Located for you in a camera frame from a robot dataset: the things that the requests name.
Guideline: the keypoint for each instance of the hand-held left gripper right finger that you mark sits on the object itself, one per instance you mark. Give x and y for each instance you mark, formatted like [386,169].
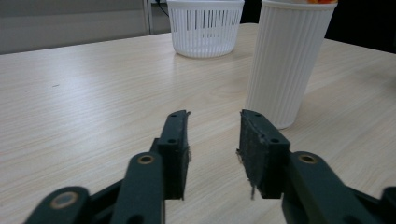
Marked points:
[263,155]

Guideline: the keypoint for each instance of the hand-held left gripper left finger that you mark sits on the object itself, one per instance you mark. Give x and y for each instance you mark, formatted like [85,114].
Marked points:
[174,149]

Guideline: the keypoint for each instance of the white ribbed paper cup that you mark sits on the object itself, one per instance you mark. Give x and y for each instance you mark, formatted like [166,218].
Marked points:
[285,62]

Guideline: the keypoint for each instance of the white slotted plastic basket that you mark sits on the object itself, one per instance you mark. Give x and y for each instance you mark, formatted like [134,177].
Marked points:
[204,28]

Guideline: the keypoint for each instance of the orange thing in cup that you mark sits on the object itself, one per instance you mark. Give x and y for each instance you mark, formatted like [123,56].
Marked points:
[322,1]

